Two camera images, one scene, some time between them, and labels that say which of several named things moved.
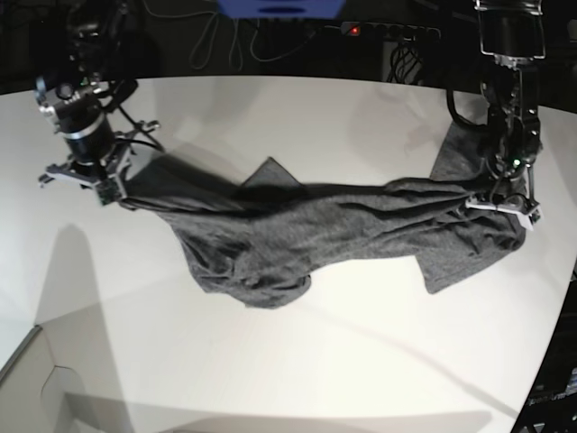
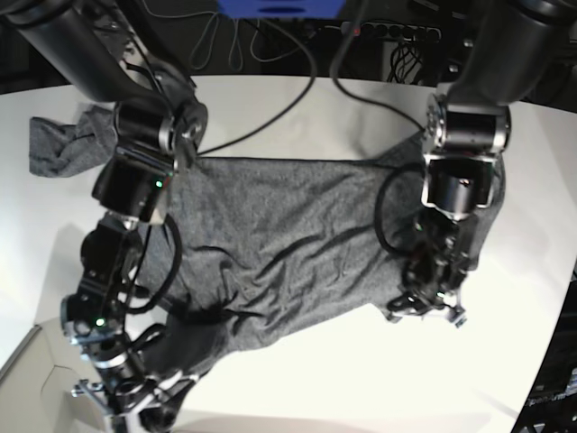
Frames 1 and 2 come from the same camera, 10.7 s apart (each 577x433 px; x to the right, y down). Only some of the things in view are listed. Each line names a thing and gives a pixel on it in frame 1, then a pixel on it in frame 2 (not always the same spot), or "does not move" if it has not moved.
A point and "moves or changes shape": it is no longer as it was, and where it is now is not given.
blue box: [281, 9] does not move
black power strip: [390, 31] does not move
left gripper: [88, 174] → [128, 394]
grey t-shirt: [261, 242] moves or changes shape
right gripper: [516, 204] → [421, 302]
